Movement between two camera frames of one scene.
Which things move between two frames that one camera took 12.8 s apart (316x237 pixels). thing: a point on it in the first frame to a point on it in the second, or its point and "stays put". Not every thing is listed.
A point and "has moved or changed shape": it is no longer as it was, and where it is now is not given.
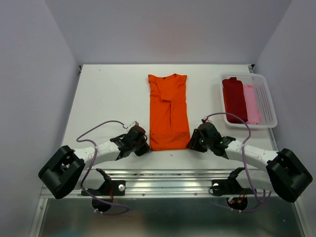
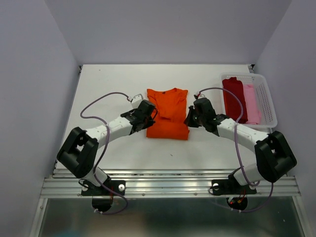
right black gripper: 192,143 to 188,120
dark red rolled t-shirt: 234,94 stays put
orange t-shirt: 170,126 has moved or changed shape
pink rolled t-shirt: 252,104 stays put
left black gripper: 145,148 to 150,123
